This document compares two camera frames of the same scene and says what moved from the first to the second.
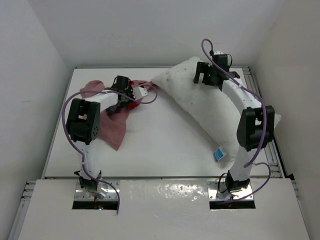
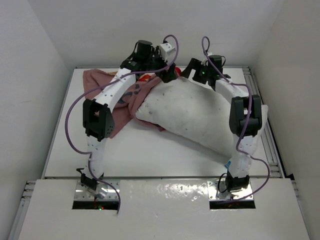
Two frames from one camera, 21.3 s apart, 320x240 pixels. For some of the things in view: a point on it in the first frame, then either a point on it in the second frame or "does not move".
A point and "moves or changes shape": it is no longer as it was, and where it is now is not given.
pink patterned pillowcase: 112,124 moves or changes shape
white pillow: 208,105 moves or changes shape
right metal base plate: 218,191 does not move
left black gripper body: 128,92 to 155,63
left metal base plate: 81,194 does not move
